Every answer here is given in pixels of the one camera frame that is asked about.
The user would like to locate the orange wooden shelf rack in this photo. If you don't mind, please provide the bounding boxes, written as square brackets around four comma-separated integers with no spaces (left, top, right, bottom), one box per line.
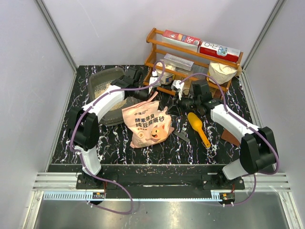
[142,27,244,101]

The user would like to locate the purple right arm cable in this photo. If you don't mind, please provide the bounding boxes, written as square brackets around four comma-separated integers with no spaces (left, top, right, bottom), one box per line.
[178,73,279,207]

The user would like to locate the red white blue box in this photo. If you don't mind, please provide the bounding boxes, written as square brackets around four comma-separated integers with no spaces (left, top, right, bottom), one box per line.
[199,41,241,62]

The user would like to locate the aluminium rail frame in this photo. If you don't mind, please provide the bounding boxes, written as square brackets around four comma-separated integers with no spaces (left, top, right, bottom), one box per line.
[23,164,305,229]

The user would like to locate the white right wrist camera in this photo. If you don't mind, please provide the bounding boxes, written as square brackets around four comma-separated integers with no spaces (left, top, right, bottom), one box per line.
[171,80,184,100]

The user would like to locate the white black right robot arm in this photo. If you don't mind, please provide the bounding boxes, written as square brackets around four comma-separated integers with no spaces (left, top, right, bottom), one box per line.
[171,80,279,189]

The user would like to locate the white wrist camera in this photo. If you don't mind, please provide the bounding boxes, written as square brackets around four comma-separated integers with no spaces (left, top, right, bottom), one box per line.
[171,80,184,100]
[148,70,161,93]

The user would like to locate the brown scouring pad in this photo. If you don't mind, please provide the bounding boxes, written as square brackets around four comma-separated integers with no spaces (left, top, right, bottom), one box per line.
[221,129,240,146]

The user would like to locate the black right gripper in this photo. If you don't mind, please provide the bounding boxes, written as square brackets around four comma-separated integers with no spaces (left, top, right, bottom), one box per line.
[166,91,201,117]

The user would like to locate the grey plastic litter box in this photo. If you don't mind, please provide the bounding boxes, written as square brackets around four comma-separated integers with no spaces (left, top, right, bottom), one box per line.
[88,67,141,126]

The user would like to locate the silver grey flat box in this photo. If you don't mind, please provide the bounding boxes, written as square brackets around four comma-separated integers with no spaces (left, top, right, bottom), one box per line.
[163,53,194,71]

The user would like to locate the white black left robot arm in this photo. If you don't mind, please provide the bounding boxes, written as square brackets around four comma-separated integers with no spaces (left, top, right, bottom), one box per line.
[68,67,151,189]

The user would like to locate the white paper bag right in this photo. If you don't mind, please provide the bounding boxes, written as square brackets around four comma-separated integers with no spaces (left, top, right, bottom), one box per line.
[208,62,238,84]

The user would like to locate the beige cat litter pellets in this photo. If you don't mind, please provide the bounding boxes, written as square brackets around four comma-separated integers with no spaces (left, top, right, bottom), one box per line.
[94,81,127,111]

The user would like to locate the pink cat litter bag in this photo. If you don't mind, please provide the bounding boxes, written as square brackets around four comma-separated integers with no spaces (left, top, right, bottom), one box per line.
[122,92,174,148]

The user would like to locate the white crumpled bag left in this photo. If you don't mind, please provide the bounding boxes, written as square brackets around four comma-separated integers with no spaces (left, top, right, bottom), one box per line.
[156,59,176,85]

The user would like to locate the red white toothpaste box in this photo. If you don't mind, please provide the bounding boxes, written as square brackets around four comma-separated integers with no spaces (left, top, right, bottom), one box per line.
[162,30,201,52]

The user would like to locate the black bag clip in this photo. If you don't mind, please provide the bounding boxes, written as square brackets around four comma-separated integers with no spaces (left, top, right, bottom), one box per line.
[173,130,190,143]

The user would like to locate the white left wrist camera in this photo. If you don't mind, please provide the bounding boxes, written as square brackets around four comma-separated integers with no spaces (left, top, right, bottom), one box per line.
[148,70,161,93]

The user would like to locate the yellow plastic scoop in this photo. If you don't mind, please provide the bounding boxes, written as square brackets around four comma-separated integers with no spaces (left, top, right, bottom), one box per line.
[187,112,211,148]

